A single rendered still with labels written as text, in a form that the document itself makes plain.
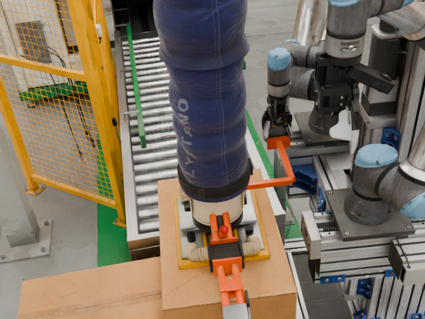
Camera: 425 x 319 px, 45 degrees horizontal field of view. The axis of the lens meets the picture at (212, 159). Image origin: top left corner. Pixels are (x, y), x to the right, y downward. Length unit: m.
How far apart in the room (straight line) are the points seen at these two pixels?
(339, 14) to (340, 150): 1.15
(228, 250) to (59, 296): 0.93
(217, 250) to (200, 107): 0.42
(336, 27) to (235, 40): 0.36
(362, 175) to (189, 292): 0.62
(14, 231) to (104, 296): 1.17
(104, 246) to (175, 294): 1.57
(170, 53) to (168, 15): 0.10
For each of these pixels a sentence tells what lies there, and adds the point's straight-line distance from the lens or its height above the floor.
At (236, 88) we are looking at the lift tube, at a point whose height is 1.51.
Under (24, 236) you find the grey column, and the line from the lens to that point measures 3.22.
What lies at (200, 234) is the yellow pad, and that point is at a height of 0.97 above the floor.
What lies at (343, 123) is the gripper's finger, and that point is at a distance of 1.09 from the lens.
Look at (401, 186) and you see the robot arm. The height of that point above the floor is 1.25.
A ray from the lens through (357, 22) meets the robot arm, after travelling 1.01.
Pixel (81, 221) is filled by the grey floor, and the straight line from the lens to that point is 3.32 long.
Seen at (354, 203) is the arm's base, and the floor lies 1.09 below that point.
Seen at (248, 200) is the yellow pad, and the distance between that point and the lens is 1.81.
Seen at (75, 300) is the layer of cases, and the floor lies 0.54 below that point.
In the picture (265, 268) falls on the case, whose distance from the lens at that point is 1.63.
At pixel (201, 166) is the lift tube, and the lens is 1.47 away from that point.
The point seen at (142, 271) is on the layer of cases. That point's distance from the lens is 2.20.
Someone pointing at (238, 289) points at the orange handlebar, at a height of 1.09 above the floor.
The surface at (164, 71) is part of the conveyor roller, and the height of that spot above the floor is 0.53.
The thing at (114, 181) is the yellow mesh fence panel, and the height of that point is 0.35.
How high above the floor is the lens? 2.18
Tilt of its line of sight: 37 degrees down
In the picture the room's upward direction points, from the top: 5 degrees counter-clockwise
